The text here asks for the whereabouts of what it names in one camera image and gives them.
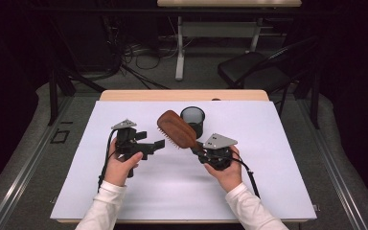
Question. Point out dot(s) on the white table mat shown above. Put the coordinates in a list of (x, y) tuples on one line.
[(172, 191)]

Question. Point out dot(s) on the black folding chair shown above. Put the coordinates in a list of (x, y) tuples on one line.
[(252, 70)]

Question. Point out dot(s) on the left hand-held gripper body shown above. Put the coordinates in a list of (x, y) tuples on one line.
[(126, 143)]

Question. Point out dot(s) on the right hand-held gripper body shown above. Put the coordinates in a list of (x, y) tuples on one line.
[(218, 142)]

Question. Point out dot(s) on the white-legged desk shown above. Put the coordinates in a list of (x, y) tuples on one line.
[(217, 28)]

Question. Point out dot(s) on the black metal stand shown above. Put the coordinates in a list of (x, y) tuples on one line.
[(53, 96), (314, 102)]

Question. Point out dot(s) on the person's right hand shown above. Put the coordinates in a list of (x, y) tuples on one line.
[(230, 177)]

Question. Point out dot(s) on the person's left hand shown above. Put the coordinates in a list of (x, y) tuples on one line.
[(119, 171)]

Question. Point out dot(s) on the brown wooden hairbrush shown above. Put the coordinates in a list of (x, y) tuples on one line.
[(175, 127)]

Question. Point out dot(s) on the black mesh cup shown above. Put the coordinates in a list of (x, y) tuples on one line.
[(200, 127)]

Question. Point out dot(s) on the light wooden table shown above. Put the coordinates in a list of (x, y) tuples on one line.
[(140, 95)]

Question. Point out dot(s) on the metal floor rail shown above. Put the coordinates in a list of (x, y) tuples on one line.
[(338, 179), (19, 179)]

